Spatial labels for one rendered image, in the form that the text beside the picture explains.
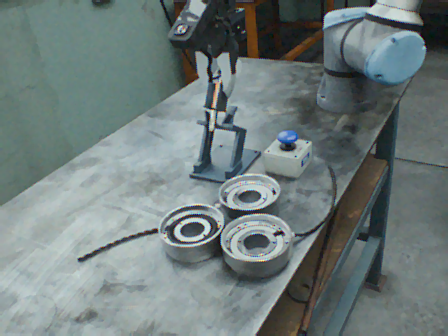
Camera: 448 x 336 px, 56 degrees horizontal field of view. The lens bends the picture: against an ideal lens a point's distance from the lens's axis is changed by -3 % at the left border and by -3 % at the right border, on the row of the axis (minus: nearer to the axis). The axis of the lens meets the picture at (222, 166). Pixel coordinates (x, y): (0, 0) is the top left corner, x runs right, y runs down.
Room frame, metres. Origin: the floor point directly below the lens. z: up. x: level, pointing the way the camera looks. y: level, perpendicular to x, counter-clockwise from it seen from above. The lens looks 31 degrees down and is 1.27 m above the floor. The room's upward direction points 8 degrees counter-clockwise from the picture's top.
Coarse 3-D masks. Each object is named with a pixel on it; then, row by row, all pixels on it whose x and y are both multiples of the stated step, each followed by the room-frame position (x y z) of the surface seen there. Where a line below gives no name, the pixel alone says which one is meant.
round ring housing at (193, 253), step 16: (176, 208) 0.58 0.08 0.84; (192, 208) 0.59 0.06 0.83; (208, 208) 0.58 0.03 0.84; (160, 224) 0.55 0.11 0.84; (192, 224) 0.56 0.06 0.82; (208, 224) 0.55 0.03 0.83; (224, 224) 0.53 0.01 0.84; (160, 240) 0.52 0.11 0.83; (192, 240) 0.51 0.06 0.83; (208, 240) 0.49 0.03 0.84; (176, 256) 0.49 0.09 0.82; (192, 256) 0.49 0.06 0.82; (208, 256) 0.50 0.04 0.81
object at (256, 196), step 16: (240, 176) 0.66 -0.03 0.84; (256, 176) 0.65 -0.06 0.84; (224, 192) 0.63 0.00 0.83; (240, 192) 0.62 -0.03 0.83; (256, 192) 0.62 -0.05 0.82; (272, 192) 0.62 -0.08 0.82; (224, 208) 0.58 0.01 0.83; (240, 208) 0.56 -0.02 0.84; (256, 208) 0.56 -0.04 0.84; (272, 208) 0.57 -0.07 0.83
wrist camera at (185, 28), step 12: (192, 0) 0.77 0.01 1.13; (204, 0) 0.76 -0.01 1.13; (216, 0) 0.76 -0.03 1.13; (192, 12) 0.74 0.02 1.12; (204, 12) 0.73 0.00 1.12; (180, 24) 0.72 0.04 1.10; (192, 24) 0.72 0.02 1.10; (204, 24) 0.73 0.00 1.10; (168, 36) 0.71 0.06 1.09; (180, 36) 0.70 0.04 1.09; (192, 36) 0.70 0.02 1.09; (192, 48) 0.70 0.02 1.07
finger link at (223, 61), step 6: (222, 54) 0.76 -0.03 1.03; (228, 54) 0.75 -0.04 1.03; (222, 60) 0.76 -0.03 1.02; (228, 60) 0.75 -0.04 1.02; (240, 60) 0.80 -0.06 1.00; (222, 66) 0.76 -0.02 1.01; (228, 66) 0.75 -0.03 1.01; (240, 66) 0.80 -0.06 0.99; (222, 72) 0.76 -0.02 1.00; (228, 72) 0.75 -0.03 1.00; (240, 72) 0.79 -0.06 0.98; (222, 78) 0.76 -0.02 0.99; (228, 78) 0.75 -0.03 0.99; (234, 78) 0.76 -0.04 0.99; (222, 84) 0.76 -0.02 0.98; (228, 84) 0.76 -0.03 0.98; (234, 84) 0.77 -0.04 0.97; (222, 90) 0.76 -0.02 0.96; (228, 90) 0.76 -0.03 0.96; (228, 96) 0.77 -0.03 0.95
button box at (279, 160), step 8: (272, 144) 0.75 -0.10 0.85; (280, 144) 0.74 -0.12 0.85; (296, 144) 0.73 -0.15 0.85; (304, 144) 0.73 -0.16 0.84; (264, 152) 0.72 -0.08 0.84; (272, 152) 0.72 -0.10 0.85; (280, 152) 0.71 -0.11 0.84; (288, 152) 0.71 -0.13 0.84; (296, 152) 0.71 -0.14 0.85; (304, 152) 0.71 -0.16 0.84; (264, 160) 0.72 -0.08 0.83; (272, 160) 0.71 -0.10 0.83; (280, 160) 0.70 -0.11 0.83; (288, 160) 0.69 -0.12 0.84; (296, 160) 0.68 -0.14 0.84; (304, 160) 0.71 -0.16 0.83; (272, 168) 0.71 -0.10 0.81; (280, 168) 0.70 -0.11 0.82; (288, 168) 0.69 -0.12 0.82; (296, 168) 0.68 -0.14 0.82; (304, 168) 0.71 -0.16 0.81; (288, 176) 0.69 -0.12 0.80; (296, 176) 0.68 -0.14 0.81
